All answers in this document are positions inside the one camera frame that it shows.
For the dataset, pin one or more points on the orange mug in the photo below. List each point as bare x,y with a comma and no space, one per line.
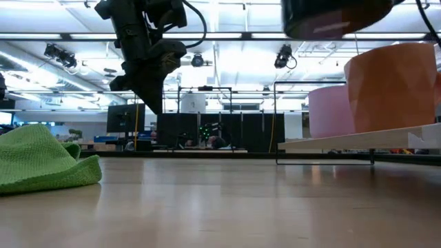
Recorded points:
389,89

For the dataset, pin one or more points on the black overhead camera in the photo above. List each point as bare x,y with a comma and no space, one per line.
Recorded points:
60,55
284,56
197,60

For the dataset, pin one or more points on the black partition wall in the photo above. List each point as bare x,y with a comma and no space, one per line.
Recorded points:
248,132

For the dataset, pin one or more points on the black computer monitor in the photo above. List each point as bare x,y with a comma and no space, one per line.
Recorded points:
125,118

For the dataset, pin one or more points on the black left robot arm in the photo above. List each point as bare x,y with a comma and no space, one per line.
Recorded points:
138,8

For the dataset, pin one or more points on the black metal table frame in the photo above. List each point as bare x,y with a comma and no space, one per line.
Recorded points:
172,154

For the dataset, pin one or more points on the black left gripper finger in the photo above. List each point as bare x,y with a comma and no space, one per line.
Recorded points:
124,84
151,93

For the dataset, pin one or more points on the wooden tray board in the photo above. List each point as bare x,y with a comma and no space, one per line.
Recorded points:
361,140

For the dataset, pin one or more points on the black overhead rig bar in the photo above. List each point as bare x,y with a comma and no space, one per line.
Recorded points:
86,36

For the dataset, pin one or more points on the person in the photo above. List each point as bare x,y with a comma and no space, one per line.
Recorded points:
218,142

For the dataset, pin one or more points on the distant robot with green lights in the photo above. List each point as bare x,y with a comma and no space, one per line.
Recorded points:
208,130

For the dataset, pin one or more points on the green microfibre cloth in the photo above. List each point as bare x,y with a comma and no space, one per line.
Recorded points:
38,158

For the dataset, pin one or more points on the black mug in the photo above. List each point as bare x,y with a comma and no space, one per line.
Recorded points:
330,17

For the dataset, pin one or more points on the purple mug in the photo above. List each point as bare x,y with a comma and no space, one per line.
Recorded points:
329,113

